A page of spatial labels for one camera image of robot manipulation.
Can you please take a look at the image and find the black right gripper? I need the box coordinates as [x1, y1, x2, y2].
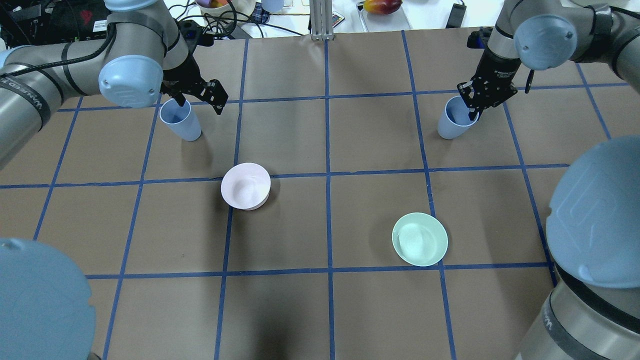
[457, 50, 522, 122]

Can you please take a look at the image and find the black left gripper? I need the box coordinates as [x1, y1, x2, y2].
[160, 55, 229, 116]

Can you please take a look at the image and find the blue cup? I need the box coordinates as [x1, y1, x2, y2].
[158, 98, 202, 142]
[437, 95, 478, 140]
[260, 0, 285, 14]

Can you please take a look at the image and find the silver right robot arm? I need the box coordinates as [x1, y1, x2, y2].
[457, 0, 640, 360]

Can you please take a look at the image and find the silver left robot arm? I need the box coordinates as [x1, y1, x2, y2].
[0, 0, 229, 360]

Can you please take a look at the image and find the bowl of coloured blocks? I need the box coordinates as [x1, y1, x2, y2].
[195, 0, 256, 20]

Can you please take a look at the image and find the pink bowl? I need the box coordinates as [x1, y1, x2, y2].
[221, 162, 271, 211]

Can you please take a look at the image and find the black power brick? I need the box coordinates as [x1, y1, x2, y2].
[445, 2, 467, 28]

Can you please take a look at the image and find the blue cup on rack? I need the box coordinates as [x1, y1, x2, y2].
[260, 0, 285, 14]

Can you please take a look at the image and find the metal tray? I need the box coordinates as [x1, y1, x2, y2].
[356, 0, 411, 32]

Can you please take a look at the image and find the mint green bowl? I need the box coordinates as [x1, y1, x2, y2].
[391, 212, 450, 267]

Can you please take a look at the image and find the red mango fruit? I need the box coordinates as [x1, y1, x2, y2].
[362, 0, 403, 15]

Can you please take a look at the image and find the white remote control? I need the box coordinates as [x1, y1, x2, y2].
[331, 11, 346, 28]

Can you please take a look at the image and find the black computer box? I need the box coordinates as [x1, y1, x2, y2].
[0, 0, 111, 48]

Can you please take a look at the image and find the aluminium frame post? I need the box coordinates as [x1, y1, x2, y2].
[309, 0, 335, 41]

